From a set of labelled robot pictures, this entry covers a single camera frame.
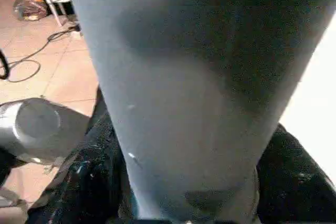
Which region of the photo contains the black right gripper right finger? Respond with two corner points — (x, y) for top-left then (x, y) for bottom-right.
(255, 124), (336, 224)

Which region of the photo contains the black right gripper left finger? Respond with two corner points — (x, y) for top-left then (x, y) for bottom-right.
(25, 111), (133, 224)

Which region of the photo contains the white plastic table top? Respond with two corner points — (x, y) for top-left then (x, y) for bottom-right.
(278, 8), (336, 178)

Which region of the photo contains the white plastic table leg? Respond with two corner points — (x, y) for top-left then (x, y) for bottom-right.
(62, 0), (336, 223)

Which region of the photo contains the crumpled plastic bag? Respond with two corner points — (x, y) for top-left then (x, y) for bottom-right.
(13, 0), (49, 22)

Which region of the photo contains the black floor cable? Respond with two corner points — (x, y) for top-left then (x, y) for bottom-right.
(0, 22), (82, 83)

